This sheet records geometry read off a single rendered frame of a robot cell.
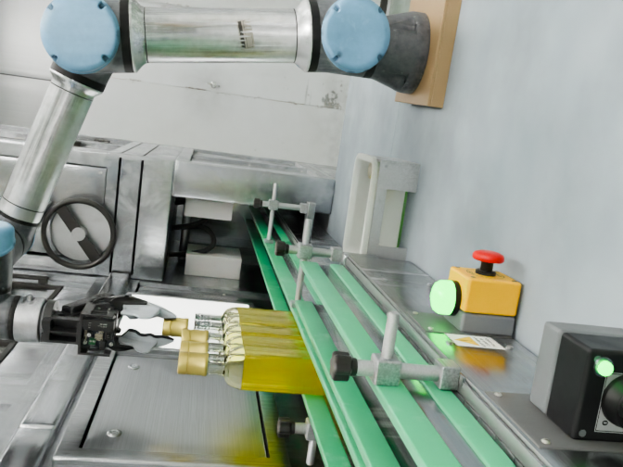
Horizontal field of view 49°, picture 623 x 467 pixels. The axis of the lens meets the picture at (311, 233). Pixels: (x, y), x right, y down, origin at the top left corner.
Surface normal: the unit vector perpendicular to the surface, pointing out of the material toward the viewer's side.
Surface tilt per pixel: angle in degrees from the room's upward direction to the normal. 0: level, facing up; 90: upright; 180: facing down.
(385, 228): 90
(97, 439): 90
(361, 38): 99
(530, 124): 0
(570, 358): 0
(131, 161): 90
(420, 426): 90
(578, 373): 0
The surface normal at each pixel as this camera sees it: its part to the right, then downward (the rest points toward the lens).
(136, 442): 0.14, -0.98
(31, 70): 0.14, 0.18
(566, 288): -0.98, -0.11
